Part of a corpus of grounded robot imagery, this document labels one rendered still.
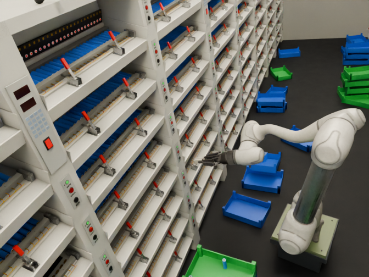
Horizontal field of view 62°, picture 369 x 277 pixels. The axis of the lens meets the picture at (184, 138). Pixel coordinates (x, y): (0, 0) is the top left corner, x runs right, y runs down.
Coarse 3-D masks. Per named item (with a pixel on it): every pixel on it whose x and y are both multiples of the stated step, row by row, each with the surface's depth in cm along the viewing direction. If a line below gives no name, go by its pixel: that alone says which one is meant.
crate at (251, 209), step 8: (232, 192) 240; (232, 200) 242; (240, 200) 241; (248, 200) 237; (256, 200) 232; (224, 208) 226; (232, 208) 235; (240, 208) 234; (248, 208) 233; (256, 208) 231; (264, 208) 230; (232, 216) 226; (240, 216) 221; (248, 216) 226; (256, 216) 225; (264, 216) 218; (256, 224) 216
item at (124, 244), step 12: (168, 168) 171; (156, 180) 164; (168, 180) 168; (144, 192) 157; (156, 192) 158; (168, 192) 164; (144, 204) 154; (156, 204) 154; (132, 216) 145; (144, 216) 149; (132, 228) 138; (144, 228) 143; (120, 240) 138; (132, 240) 138; (120, 252) 133; (132, 252) 136; (120, 264) 126
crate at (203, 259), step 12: (204, 252) 158; (216, 252) 154; (192, 264) 153; (204, 264) 155; (216, 264) 154; (228, 264) 153; (240, 264) 150; (252, 264) 143; (204, 276) 150; (216, 276) 149; (228, 276) 148; (240, 276) 147; (252, 276) 141
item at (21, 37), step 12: (0, 0) 120; (12, 0) 111; (24, 0) 104; (72, 12) 118; (84, 12) 123; (48, 24) 108; (60, 24) 113; (12, 36) 96; (24, 36) 100; (36, 36) 104; (84, 36) 124
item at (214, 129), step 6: (210, 126) 233; (216, 126) 231; (210, 132) 233; (216, 132) 233; (204, 138) 226; (210, 138) 227; (210, 144) 222; (198, 150) 216; (204, 150) 217; (198, 156) 211; (192, 162) 206; (198, 168) 202; (192, 174) 198; (192, 180) 194
